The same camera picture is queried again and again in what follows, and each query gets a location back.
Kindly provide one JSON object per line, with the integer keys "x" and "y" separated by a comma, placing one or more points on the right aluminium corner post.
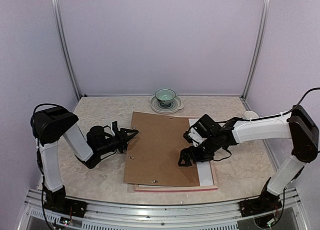
{"x": 257, "y": 49}

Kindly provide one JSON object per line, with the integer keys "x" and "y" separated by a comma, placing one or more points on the aluminium front rail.
{"x": 115, "y": 216}

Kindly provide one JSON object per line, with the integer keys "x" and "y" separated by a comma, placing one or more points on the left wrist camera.
{"x": 114, "y": 128}

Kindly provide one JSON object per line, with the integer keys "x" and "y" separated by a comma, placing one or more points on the left aluminium corner post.
{"x": 64, "y": 48}

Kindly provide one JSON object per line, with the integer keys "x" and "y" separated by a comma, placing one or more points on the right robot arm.
{"x": 206, "y": 136}

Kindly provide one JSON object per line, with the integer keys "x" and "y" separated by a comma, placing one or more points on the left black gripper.
{"x": 123, "y": 138}

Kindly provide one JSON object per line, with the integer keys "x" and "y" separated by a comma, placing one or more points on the green ceramic bowl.
{"x": 165, "y": 97}

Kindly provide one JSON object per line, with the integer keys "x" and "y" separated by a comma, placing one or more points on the striped ceramic plate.
{"x": 173, "y": 107}

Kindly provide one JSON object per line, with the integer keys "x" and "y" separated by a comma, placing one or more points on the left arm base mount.
{"x": 65, "y": 205}

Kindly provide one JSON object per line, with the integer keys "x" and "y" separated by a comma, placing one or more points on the light blue mug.
{"x": 250, "y": 115}

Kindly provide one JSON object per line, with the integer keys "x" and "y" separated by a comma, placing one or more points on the pink wooden picture frame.
{"x": 166, "y": 189}

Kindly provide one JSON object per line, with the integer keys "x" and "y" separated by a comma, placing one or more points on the aluminium corner post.
{"x": 64, "y": 48}
{"x": 257, "y": 49}

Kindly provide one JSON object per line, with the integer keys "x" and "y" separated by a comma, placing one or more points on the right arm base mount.
{"x": 260, "y": 205}

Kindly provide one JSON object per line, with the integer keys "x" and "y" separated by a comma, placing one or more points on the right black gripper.
{"x": 184, "y": 153}

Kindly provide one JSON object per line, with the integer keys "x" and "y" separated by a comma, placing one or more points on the brown backing board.
{"x": 153, "y": 154}

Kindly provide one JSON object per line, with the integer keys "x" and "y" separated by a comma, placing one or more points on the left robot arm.
{"x": 53, "y": 125}

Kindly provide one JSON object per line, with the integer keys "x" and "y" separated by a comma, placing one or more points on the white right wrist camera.
{"x": 193, "y": 137}

